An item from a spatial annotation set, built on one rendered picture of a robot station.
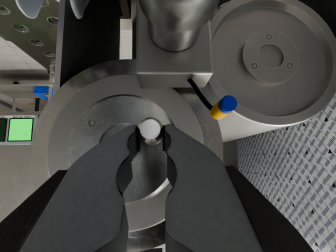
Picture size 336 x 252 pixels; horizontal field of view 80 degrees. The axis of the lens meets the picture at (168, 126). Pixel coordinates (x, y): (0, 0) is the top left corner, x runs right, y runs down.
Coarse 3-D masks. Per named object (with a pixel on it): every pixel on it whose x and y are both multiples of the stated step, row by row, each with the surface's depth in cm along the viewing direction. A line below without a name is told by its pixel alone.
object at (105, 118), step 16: (112, 96) 14; (128, 96) 14; (96, 112) 14; (112, 112) 14; (128, 112) 14; (144, 112) 14; (160, 112) 14; (80, 128) 14; (96, 128) 14; (112, 128) 14; (80, 144) 13; (96, 144) 13; (144, 144) 14; (160, 144) 14; (144, 160) 13; (160, 160) 13; (144, 176) 13; (160, 176) 13; (128, 192) 13; (144, 192) 13
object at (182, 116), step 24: (72, 96) 15; (96, 96) 15; (144, 96) 15; (168, 96) 15; (72, 120) 15; (192, 120) 15; (48, 144) 15; (48, 168) 14; (168, 192) 14; (144, 216) 14
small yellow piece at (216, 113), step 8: (192, 80) 14; (200, 96) 13; (224, 96) 10; (232, 96) 10; (208, 104) 13; (216, 104) 11; (224, 104) 10; (232, 104) 10; (216, 112) 11; (224, 112) 11
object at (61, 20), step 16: (64, 0) 18; (96, 0) 27; (64, 16) 18; (96, 16) 27; (64, 32) 18; (80, 32) 21; (96, 32) 27; (112, 32) 36; (64, 48) 18; (80, 48) 21; (96, 48) 27; (112, 48) 36; (64, 64) 18; (80, 64) 21; (96, 64) 27; (64, 80) 18
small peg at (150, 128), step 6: (144, 120) 11; (150, 120) 11; (156, 120) 11; (138, 126) 11; (144, 126) 11; (150, 126) 11; (156, 126) 11; (138, 132) 11; (144, 132) 11; (150, 132) 11; (156, 132) 11; (144, 138) 11; (150, 138) 11; (156, 138) 11; (150, 144) 13
